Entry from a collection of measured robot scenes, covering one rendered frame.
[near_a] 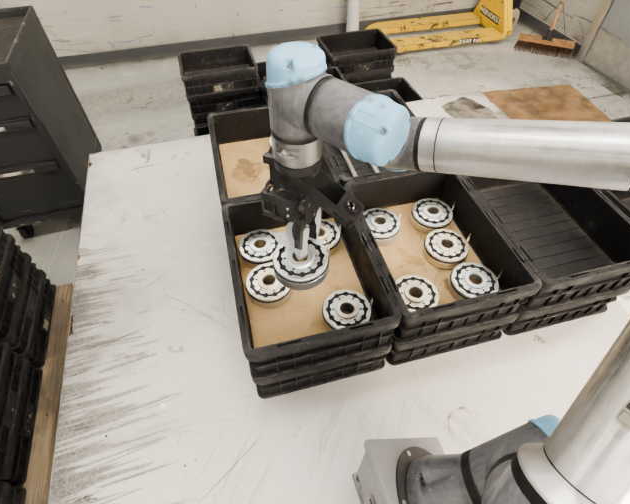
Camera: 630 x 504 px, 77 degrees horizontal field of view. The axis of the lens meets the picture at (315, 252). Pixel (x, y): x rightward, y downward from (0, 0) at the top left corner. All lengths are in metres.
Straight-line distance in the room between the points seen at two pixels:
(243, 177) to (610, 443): 1.00
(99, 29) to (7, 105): 2.08
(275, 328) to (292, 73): 0.52
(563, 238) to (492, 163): 0.65
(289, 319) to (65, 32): 3.54
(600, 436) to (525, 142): 0.32
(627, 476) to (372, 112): 0.40
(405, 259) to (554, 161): 0.51
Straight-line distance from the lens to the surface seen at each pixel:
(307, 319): 0.86
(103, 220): 1.38
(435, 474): 0.67
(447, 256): 0.97
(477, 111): 1.81
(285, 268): 0.71
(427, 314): 0.78
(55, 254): 2.43
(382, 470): 0.64
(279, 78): 0.52
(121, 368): 1.05
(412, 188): 1.08
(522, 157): 0.55
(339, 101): 0.48
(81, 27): 4.07
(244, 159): 1.25
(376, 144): 0.46
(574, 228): 1.22
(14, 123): 2.09
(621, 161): 0.55
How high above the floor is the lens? 1.57
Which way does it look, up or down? 50 degrees down
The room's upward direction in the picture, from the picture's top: straight up
